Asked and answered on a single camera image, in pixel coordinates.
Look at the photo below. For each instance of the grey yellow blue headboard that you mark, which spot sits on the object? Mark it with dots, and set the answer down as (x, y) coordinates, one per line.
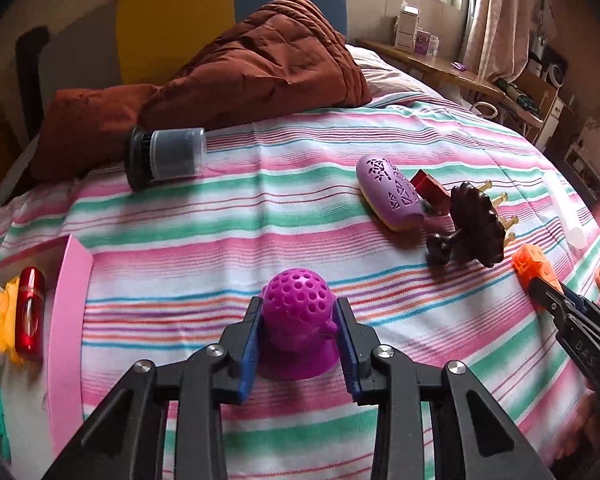
(170, 25)

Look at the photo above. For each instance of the brown quilted blanket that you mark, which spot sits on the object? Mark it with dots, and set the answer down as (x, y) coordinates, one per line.
(260, 60)

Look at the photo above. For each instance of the orange mold toy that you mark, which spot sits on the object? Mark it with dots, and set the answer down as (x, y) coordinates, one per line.
(7, 320)

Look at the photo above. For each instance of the white pillow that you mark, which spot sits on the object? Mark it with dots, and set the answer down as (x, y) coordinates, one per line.
(395, 77)

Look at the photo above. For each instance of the red cylindrical bottle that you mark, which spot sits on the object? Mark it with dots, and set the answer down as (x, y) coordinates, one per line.
(30, 310)

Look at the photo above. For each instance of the small purple trinket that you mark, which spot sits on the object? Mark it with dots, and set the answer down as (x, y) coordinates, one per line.
(459, 66)

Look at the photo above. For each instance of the white plastic tube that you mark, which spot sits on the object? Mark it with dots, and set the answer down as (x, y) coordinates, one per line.
(570, 220)

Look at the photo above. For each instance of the cardboard box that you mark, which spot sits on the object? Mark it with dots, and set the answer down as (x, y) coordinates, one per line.
(530, 95)

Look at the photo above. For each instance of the dark brown scalp massager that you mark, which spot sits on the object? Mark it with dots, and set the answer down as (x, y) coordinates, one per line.
(480, 225)

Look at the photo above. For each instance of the small purple box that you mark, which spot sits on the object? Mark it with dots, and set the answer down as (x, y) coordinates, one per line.
(426, 44)

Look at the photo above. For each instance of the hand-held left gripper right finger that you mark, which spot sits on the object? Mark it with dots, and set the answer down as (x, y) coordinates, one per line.
(347, 350)

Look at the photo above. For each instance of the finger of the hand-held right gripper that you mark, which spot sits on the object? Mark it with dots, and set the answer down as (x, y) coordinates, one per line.
(575, 300)
(547, 302)

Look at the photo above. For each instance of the wooden desk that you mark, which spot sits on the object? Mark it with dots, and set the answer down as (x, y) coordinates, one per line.
(445, 67)

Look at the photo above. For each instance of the striped bedsheet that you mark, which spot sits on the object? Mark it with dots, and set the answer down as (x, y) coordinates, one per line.
(280, 220)

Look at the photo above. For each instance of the orange block toy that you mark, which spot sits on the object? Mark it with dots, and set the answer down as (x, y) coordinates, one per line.
(530, 262)

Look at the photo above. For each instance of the purple perforated toy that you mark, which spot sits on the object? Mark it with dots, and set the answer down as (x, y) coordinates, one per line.
(297, 310)

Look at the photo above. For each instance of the beige floral curtain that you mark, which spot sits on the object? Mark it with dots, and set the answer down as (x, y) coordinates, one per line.
(495, 15)

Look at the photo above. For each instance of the pink shallow tray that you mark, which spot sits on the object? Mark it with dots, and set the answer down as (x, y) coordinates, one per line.
(67, 335)

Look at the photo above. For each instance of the purple oval patterned case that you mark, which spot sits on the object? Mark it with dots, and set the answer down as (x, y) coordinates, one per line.
(387, 190)

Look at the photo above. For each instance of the tall white box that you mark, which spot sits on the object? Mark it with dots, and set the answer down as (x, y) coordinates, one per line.
(406, 27)

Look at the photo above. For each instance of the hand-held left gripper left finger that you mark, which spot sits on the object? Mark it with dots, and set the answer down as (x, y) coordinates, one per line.
(250, 345)

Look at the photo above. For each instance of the black capped clear jar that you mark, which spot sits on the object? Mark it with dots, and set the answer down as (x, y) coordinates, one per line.
(175, 155)

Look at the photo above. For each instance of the dark red square bottle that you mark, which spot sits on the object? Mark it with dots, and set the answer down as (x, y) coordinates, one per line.
(430, 187)

